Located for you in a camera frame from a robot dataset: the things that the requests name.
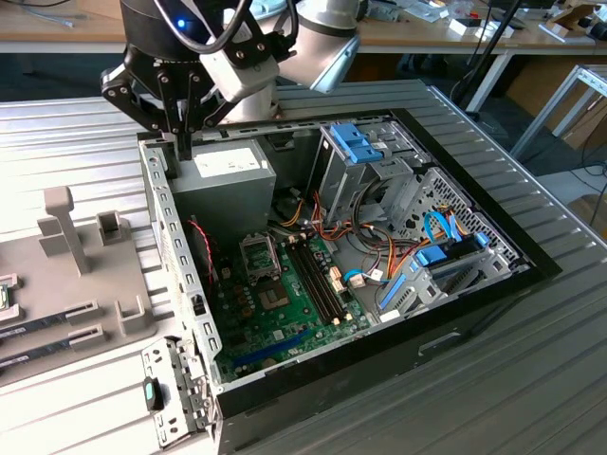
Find grey metal optical drive cage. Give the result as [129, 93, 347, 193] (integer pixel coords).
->
[306, 123, 428, 225]

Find blue plastic drive latch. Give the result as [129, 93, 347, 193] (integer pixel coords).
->
[327, 122, 388, 165]

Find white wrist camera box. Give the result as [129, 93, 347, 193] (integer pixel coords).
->
[197, 45, 282, 103]

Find dark RAM stick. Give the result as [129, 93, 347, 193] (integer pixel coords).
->
[0, 337, 73, 369]
[0, 312, 70, 340]

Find metal socket cover frame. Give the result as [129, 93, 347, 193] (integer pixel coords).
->
[257, 282, 290, 311]

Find long wooden desk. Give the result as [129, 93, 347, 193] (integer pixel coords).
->
[0, 0, 607, 113]

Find perforated metal drive cage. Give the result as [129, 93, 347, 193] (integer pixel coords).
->
[386, 166, 531, 285]

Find blue wire with white plug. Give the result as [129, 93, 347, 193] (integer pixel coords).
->
[341, 267, 367, 289]

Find red black twisted wire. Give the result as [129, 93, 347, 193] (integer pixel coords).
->
[187, 215, 220, 285]

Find green motherboard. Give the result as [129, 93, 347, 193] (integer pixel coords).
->
[212, 230, 375, 383]

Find CPU socket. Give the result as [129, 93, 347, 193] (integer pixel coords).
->
[238, 231, 283, 282]

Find thick black camera cable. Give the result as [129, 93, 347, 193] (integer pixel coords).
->
[154, 0, 255, 53]

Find black teal bracket latch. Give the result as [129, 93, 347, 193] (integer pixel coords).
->
[142, 376, 165, 411]

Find aluminium profile frame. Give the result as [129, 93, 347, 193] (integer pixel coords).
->
[509, 64, 607, 162]

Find black slanted pole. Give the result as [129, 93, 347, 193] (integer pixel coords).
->
[449, 0, 526, 115]

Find blue plastic rail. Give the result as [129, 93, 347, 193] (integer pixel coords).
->
[377, 273, 408, 313]

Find orange black wire bundle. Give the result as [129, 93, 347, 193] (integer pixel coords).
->
[310, 189, 421, 283]

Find blue expansion slot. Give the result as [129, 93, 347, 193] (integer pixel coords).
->
[230, 329, 314, 368]

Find grey power supply unit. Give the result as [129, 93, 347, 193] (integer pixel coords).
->
[168, 137, 278, 247]

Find hard disk in blue carrier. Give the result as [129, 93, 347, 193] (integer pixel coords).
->
[408, 230, 492, 281]

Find metal expansion card bracket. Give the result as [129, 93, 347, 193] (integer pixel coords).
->
[140, 335, 223, 449]

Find black RAM slot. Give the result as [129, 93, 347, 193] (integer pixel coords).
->
[306, 241, 349, 319]
[300, 243, 343, 322]
[294, 244, 339, 324]
[287, 245, 333, 326]

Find small white box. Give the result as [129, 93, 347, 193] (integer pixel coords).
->
[448, 17, 481, 37]
[473, 23, 516, 41]

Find blue SATA wire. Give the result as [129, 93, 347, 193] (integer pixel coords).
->
[422, 210, 451, 248]
[443, 211, 465, 244]

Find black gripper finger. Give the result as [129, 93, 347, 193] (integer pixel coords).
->
[180, 73, 228, 162]
[100, 64, 184, 161]

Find brown cardboard sheet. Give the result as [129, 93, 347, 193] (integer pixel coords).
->
[505, 59, 607, 153]

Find black open PC case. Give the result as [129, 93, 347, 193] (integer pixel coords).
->
[136, 107, 563, 455]

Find grey parts rack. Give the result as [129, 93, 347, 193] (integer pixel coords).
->
[0, 185, 160, 386]

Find grey metal disk bay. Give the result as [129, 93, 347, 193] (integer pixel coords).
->
[377, 255, 532, 326]

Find orange yellow power wires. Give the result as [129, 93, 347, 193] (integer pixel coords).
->
[280, 197, 307, 228]

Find open brown cardboard box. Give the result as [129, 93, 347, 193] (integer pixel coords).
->
[552, 2, 607, 40]

